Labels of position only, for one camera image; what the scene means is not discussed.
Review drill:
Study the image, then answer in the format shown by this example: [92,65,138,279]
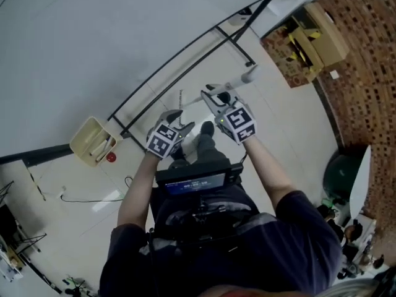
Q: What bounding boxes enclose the person's right black shoe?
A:
[200,121,215,138]

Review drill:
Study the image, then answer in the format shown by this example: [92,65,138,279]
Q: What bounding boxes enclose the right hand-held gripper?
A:
[200,84,258,146]

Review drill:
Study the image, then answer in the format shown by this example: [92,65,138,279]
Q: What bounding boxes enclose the beige box with red button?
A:
[69,116,124,168]

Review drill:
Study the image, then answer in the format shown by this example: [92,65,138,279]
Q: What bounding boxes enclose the person's grey trousers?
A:
[150,134,260,239]

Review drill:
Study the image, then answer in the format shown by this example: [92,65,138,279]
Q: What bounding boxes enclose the person's left forearm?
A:
[116,151,161,229]

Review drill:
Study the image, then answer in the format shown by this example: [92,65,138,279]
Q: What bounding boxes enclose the small white bin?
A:
[230,6,254,28]

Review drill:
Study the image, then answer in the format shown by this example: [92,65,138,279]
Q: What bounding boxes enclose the yellow black striped tape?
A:
[26,166,47,202]

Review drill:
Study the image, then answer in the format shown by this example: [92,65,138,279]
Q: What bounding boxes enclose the white panel on wheeled stand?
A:
[0,0,291,166]

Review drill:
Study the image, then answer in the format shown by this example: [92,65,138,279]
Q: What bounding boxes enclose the black wire rack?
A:
[0,180,48,256]

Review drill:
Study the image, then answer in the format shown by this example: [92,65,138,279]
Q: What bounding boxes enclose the black floor cable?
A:
[59,176,134,204]

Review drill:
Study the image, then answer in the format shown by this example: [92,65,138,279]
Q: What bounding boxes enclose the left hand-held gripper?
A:
[144,109,196,160]

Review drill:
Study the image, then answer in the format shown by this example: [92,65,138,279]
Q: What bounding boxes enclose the person's right forearm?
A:
[242,136,300,212]

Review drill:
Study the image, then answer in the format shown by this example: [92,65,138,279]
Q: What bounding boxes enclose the cluttered white shelf unit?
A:
[0,236,25,283]

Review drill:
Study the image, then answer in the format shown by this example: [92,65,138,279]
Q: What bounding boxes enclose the cardboard box with striped tape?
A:
[286,25,326,84]

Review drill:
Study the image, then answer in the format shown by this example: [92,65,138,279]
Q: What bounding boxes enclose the white water dispenser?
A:
[259,0,320,39]

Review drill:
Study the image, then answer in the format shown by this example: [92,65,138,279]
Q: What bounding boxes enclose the person's dark shirt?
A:
[98,190,343,297]

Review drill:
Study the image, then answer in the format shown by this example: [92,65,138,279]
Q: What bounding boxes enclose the red patterned cardboard box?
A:
[260,25,325,89]

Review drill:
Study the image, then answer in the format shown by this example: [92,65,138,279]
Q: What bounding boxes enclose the grey chest harness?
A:
[138,200,280,257]

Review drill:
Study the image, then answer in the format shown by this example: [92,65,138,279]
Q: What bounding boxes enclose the black chest-mounted screen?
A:
[154,162,245,197]

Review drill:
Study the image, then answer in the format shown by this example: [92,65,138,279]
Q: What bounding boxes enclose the white broom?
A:
[178,65,261,110]

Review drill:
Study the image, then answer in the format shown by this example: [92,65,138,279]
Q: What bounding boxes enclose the plain brown cardboard box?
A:
[304,2,351,68]

